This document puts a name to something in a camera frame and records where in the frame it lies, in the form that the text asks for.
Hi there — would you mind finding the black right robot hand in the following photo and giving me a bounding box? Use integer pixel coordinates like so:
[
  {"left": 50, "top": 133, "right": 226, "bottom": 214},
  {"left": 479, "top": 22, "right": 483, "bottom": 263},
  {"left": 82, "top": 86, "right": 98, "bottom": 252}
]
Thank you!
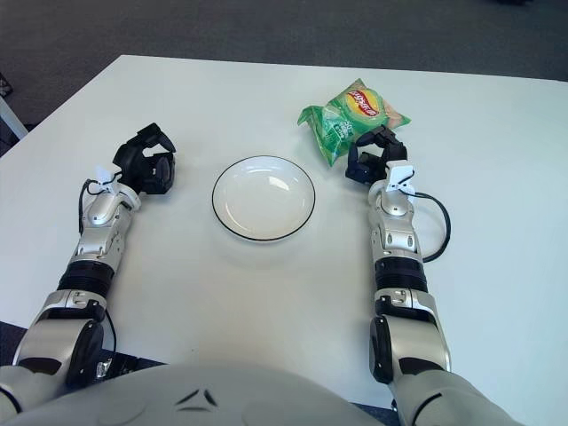
[{"left": 344, "top": 125, "right": 408, "bottom": 185}]

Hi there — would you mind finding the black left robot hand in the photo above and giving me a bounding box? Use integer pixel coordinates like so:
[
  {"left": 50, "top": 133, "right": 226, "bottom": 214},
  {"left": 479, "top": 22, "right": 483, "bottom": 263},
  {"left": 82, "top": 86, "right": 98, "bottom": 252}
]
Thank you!
[{"left": 111, "top": 122, "right": 178, "bottom": 196}]

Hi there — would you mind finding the green potato chips bag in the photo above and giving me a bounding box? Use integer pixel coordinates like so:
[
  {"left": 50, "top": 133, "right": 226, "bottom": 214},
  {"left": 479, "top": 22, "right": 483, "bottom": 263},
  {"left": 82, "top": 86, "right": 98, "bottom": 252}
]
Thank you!
[{"left": 297, "top": 78, "right": 412, "bottom": 169}]

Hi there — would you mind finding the white plate with black rim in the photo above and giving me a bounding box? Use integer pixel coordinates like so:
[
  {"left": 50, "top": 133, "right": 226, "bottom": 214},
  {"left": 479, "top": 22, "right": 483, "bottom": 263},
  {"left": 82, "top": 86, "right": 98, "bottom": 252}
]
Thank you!
[{"left": 211, "top": 154, "right": 318, "bottom": 242}]

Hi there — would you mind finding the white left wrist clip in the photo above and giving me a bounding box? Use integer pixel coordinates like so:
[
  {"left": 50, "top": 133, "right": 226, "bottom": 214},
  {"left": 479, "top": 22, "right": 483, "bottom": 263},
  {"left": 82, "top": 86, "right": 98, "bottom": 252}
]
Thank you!
[{"left": 93, "top": 163, "right": 123, "bottom": 194}]

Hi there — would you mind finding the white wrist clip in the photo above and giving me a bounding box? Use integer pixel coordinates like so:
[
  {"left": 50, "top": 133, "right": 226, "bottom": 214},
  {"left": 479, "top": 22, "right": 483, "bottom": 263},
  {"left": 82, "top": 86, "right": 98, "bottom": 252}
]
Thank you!
[
  {"left": 93, "top": 163, "right": 123, "bottom": 194},
  {"left": 384, "top": 162, "right": 418, "bottom": 194}
]

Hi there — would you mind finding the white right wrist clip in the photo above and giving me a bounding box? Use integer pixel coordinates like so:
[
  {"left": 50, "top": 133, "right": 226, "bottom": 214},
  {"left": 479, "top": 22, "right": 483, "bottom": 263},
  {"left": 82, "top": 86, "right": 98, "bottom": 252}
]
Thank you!
[{"left": 384, "top": 162, "right": 418, "bottom": 194}]

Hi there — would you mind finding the grey robot torso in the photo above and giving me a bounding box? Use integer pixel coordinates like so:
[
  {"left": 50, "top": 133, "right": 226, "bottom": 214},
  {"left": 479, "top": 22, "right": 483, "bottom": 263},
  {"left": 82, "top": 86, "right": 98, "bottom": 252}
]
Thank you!
[{"left": 0, "top": 359, "right": 396, "bottom": 426}]

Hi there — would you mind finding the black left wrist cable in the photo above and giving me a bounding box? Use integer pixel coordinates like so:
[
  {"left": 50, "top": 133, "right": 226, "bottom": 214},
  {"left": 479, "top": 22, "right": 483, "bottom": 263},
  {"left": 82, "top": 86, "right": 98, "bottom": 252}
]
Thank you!
[{"left": 77, "top": 177, "right": 121, "bottom": 234}]

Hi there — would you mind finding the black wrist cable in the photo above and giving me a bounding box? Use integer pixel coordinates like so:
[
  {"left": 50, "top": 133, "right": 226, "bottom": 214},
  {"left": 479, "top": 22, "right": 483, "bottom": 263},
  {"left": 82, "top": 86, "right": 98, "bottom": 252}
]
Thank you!
[
  {"left": 77, "top": 177, "right": 121, "bottom": 234},
  {"left": 410, "top": 189, "right": 452, "bottom": 264}
]

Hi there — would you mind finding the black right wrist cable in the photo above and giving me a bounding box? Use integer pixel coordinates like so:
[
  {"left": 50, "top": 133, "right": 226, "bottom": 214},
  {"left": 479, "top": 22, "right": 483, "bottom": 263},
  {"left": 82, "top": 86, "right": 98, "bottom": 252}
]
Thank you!
[{"left": 410, "top": 189, "right": 452, "bottom": 264}]

